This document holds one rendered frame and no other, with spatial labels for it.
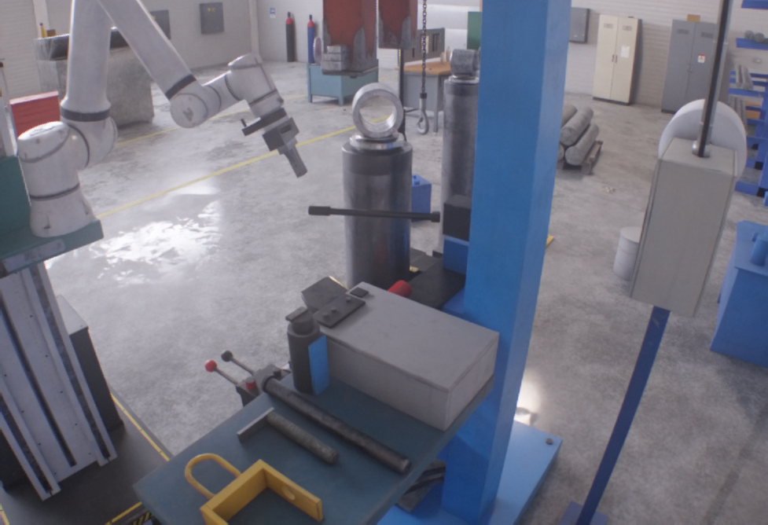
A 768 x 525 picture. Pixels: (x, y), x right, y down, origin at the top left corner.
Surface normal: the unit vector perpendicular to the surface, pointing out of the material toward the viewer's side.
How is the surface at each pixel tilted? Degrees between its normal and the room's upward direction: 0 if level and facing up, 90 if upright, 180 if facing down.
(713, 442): 0
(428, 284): 0
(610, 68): 90
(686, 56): 90
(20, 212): 90
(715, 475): 0
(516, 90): 90
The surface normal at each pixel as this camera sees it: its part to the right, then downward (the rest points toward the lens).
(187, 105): 0.05, 0.40
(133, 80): 0.75, 0.29
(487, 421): -0.59, 0.35
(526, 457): 0.00, -0.90
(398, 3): -0.34, 0.41
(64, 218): 0.65, -0.04
